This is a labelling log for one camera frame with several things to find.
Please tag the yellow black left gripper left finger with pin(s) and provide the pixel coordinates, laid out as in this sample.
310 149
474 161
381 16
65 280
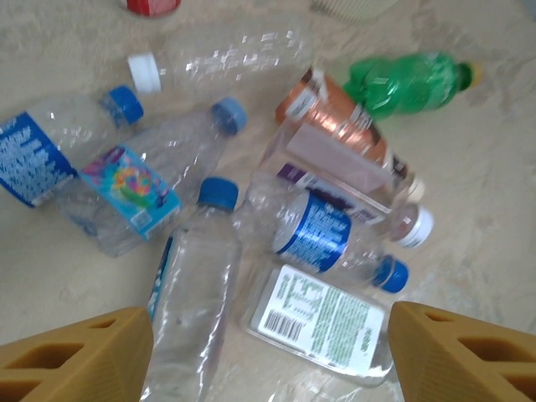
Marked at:
75 360

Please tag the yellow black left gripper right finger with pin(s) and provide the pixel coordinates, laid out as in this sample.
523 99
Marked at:
460 360

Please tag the clear bottle purple label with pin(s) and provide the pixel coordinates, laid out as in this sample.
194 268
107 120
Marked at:
419 226

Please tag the slim clear bottle blue cap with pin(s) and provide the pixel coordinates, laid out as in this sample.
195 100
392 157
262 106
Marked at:
197 285

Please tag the bottle white green label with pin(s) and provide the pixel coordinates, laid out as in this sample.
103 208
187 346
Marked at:
318 326

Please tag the clear bottle colourful cartoon label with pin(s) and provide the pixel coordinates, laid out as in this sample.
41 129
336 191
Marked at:
130 188

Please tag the crushed clear bottle blue label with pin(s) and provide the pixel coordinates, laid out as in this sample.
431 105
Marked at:
318 234

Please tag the clear bottle dark blue label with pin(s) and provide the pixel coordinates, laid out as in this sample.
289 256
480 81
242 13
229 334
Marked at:
37 159

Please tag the copper brown label bottle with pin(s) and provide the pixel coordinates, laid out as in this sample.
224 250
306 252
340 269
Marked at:
335 121

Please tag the green bottle yellow cap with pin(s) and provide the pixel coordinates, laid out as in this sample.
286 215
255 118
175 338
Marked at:
410 84

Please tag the red cap red label bottle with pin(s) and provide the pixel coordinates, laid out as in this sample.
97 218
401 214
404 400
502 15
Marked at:
153 6

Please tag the beige bin with pink liner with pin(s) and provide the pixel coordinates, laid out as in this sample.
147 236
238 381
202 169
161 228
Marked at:
352 8

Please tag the clear unlabelled bottle white cap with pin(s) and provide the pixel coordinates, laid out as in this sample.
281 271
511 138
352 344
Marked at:
234 58

